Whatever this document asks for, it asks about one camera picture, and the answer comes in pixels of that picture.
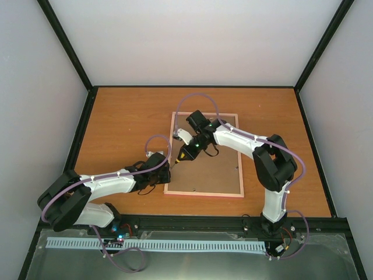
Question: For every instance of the black enclosure post left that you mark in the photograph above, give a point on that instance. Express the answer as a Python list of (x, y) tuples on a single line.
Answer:
[(58, 29)]

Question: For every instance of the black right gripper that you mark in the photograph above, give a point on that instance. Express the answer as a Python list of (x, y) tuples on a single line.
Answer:
[(193, 154)]

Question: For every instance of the left controller board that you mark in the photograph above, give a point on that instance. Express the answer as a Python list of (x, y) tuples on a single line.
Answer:
[(119, 234)]

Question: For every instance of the light blue cable duct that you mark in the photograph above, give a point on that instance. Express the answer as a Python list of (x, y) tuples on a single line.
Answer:
[(161, 246)]

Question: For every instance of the black enclosure post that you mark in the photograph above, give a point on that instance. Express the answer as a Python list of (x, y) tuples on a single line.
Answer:
[(58, 29), (323, 43)]

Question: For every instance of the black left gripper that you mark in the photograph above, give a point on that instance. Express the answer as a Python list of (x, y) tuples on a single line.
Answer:
[(166, 178)]

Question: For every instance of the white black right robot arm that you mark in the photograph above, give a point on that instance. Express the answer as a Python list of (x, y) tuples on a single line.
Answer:
[(274, 163)]

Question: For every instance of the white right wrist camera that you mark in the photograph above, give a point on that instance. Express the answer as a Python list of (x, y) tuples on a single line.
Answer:
[(182, 135)]

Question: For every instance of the yellow handled screwdriver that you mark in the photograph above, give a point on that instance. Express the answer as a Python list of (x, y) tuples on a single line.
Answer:
[(181, 157)]

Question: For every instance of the right connector with wires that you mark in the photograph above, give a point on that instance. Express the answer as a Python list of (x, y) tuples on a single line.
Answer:
[(287, 236)]

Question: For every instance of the metal base plate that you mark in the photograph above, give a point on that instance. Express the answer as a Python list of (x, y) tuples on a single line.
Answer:
[(313, 256)]

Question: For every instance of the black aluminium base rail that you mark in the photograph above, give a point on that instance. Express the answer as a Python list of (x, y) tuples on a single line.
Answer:
[(243, 226)]

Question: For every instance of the pink picture frame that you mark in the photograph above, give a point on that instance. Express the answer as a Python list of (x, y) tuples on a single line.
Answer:
[(210, 174)]

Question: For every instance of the black enclosure post right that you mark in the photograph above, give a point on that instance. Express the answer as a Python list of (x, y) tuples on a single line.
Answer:
[(323, 43)]

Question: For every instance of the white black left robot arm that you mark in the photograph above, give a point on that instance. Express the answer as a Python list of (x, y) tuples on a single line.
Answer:
[(68, 201)]

